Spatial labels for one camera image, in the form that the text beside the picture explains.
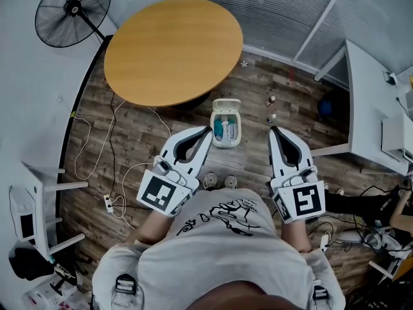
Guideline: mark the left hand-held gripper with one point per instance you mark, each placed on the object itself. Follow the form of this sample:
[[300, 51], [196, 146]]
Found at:
[[158, 194]]

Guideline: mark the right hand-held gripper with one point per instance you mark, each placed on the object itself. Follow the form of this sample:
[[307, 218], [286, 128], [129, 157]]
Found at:
[[306, 202]]

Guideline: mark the white pedal trash bin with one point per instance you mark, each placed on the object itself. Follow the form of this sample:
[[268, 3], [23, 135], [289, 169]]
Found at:
[[226, 105]]

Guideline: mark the another person's forearm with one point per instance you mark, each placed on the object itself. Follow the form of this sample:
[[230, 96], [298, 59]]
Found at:
[[401, 220]]

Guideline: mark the person's right forearm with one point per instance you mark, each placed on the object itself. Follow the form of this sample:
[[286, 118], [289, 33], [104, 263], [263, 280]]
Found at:
[[295, 237]]

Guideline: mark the person's left forearm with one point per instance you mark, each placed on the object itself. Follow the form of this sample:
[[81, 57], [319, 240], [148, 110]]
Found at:
[[151, 229]]

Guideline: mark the person's left shoe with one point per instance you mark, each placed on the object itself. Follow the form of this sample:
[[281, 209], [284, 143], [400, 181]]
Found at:
[[209, 181]]

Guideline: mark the teal wrapper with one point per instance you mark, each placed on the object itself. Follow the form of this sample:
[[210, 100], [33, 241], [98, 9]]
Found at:
[[220, 128]]

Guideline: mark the small brown cap bottle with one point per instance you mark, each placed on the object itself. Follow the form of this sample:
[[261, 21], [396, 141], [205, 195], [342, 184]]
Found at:
[[271, 101]]

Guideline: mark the blue ball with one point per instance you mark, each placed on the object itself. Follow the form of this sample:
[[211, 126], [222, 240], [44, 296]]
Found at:
[[325, 107]]

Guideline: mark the white desk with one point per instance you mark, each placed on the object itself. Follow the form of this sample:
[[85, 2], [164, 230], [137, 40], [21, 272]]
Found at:
[[364, 108]]

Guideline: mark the white plug adapter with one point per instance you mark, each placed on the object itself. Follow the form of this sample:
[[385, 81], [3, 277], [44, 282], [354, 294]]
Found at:
[[325, 241]]

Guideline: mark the white power strip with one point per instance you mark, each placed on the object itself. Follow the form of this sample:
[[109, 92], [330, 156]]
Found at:
[[108, 202]]

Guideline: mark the round wooden table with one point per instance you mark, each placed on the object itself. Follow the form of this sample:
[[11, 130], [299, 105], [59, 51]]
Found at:
[[174, 50]]

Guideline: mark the white floor sticker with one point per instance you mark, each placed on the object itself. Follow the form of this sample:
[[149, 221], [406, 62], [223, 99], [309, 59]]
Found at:
[[244, 64]]

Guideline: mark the person's grey t-shirt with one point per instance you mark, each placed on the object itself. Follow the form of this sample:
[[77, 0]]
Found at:
[[219, 260]]

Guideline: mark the small white charger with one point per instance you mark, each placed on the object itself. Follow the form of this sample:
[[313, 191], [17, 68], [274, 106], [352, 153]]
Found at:
[[390, 77]]

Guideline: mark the white side table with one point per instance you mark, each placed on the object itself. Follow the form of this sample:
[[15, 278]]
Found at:
[[37, 192]]

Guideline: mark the black metal rack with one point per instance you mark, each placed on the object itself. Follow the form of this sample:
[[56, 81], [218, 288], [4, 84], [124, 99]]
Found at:
[[390, 289]]

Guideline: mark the white appliance with black screen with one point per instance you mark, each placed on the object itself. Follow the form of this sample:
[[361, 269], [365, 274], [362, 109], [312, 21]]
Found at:
[[22, 212]]

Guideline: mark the black floor fan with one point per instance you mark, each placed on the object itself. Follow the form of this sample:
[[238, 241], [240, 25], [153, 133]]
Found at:
[[72, 10]]

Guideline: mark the black office chair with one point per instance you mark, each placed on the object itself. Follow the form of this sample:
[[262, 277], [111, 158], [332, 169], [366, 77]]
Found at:
[[29, 266]]

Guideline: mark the pile of clear plastic bottles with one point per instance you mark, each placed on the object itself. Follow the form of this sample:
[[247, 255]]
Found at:
[[48, 297]]

